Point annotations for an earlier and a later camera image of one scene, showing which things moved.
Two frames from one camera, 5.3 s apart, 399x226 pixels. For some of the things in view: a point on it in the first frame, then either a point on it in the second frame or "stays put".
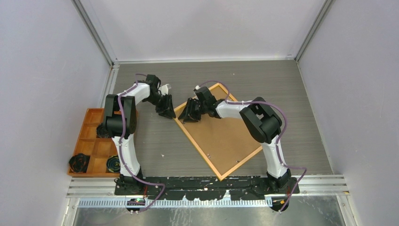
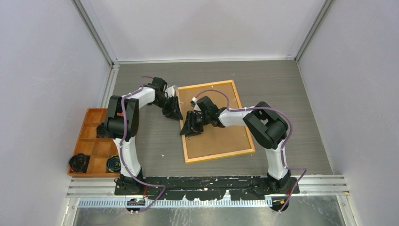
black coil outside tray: [78, 163] stays put
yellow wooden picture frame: [222, 95] -> [252, 150]
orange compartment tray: [99, 149] stays put
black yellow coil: [113, 164] stays put
